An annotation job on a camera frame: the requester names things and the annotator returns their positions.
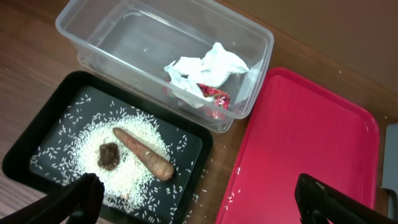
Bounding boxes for pile of white rice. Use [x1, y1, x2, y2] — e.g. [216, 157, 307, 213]
[72, 115, 170, 207]

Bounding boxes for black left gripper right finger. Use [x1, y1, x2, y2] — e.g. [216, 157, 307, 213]
[295, 173, 397, 224]

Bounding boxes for white tissue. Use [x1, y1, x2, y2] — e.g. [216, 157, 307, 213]
[164, 42, 249, 103]

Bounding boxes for red plastic tray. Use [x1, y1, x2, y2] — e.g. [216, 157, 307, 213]
[216, 68, 380, 224]

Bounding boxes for grey dishwasher rack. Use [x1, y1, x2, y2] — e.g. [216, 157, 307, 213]
[381, 123, 398, 221]

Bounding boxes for clear plastic waste bin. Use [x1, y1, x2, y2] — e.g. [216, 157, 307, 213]
[55, 0, 274, 133]

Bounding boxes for red snack wrapper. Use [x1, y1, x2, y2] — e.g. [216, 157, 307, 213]
[198, 84, 230, 110]

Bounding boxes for brown food scrap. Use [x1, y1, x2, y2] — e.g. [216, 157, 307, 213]
[97, 142, 120, 171]

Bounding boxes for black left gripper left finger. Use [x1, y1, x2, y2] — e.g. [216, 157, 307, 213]
[1, 173, 104, 224]

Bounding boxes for black food waste tray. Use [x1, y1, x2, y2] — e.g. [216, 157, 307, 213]
[2, 72, 213, 223]

